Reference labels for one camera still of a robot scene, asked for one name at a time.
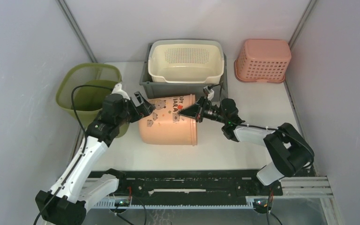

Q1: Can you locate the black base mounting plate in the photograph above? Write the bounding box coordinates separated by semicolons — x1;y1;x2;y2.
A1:
88;169;284;206

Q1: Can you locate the aluminium front rail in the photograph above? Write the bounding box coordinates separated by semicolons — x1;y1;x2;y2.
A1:
80;177;333;210

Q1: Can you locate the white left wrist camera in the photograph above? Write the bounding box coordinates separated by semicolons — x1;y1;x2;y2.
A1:
111;82;131;100

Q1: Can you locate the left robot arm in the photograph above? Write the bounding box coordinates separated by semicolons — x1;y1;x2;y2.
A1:
35;91;155;225

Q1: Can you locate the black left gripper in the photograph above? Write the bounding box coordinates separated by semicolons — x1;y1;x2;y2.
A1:
116;92;156;128

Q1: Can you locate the orange plastic bucket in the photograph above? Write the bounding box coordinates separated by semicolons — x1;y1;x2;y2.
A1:
138;94;197;146

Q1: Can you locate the black right camera cable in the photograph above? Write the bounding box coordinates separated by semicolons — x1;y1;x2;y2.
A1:
208;81;315;170

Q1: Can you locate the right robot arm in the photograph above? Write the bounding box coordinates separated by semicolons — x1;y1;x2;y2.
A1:
179;97;315;195

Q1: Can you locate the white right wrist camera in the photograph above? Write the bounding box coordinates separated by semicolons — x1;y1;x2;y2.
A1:
203;86;214;101

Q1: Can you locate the pink perforated plastic basket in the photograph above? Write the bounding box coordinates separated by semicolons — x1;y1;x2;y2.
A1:
234;39;292;83

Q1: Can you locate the aluminium frame post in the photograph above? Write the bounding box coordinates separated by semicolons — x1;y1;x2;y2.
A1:
284;0;318;150
56;0;98;63

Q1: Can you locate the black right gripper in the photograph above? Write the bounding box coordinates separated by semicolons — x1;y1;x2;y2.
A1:
178;97;227;125

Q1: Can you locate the cream perforated plastic basket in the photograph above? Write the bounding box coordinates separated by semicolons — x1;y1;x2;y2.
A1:
147;39;225;84

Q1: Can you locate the right aluminium frame post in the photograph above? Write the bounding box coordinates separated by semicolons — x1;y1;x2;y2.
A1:
284;0;318;150

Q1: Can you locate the grey plastic storage bin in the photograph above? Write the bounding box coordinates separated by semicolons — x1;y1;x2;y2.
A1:
139;43;228;101

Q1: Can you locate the left aluminium frame post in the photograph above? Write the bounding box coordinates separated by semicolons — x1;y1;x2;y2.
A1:
56;0;98;63

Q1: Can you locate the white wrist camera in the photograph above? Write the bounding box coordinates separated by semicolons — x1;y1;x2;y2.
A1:
111;82;131;100
203;86;214;101

